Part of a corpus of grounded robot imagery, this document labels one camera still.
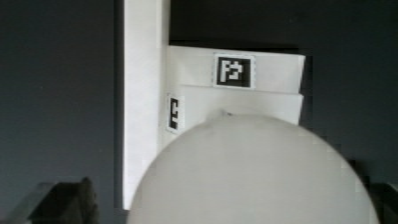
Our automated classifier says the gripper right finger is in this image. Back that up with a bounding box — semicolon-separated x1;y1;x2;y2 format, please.
366;183;398;224

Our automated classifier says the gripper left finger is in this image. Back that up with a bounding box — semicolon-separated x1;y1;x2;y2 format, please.
0;176;113;224

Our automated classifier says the white lamp bulb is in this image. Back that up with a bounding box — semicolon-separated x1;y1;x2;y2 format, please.
128;109;378;224

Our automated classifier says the white lamp base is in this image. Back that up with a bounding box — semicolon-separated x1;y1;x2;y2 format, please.
160;46;305;147

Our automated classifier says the white front wall rail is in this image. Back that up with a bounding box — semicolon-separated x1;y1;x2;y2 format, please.
122;0;170;209

